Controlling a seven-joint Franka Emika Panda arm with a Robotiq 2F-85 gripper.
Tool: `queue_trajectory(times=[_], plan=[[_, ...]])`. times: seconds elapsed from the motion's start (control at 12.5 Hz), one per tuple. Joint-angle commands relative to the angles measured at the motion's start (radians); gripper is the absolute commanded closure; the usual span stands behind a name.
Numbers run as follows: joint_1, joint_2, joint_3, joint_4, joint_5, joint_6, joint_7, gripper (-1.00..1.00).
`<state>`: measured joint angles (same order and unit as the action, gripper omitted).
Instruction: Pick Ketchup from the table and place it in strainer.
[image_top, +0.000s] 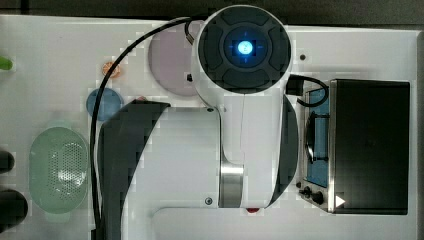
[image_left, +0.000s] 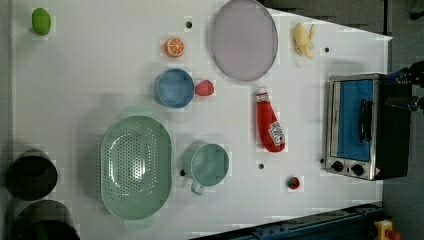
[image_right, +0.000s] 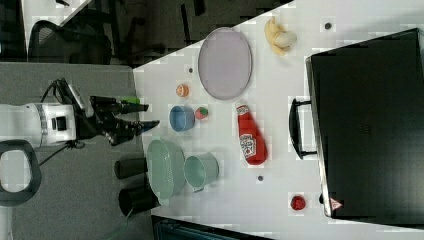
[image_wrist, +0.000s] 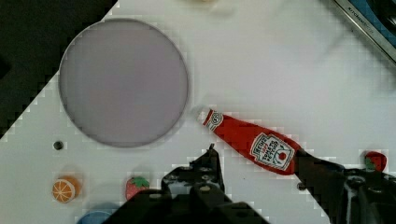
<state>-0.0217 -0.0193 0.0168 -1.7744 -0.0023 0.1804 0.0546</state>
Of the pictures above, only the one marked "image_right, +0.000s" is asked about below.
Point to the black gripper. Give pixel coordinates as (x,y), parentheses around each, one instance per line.
(103,122)

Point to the red plush ketchup bottle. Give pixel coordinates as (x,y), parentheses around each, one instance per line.
(251,141)

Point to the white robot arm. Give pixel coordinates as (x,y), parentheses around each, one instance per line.
(28,127)

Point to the green strainer bowl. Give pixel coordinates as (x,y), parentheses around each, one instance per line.
(165,161)

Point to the green marker cap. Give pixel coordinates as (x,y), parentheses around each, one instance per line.
(130,100)

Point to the black cylinder upper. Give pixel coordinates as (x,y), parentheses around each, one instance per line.
(126,168)

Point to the black cylinder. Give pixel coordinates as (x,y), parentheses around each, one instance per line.
(136,200)
(126,168)

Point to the blue bowl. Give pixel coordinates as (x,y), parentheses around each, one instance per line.
(181,118)

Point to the plush orange half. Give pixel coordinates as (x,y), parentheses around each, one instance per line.
(182,90)

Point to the plush strawberry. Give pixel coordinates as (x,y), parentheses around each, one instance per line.
(201,113)

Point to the black cylinder lower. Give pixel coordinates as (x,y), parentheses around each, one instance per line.
(136,200)

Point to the green metal cup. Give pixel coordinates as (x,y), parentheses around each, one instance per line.
(201,170)

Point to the black office chair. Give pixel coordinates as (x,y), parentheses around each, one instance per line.
(50,43)

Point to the grey oval plate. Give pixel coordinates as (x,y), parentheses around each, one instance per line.
(225,63)

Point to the plush peeled banana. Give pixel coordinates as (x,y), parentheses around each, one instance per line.
(279,39)

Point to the red plush tomato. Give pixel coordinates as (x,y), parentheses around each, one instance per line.
(298,203)

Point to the black toaster oven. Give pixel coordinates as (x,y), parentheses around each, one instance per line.
(367,104)

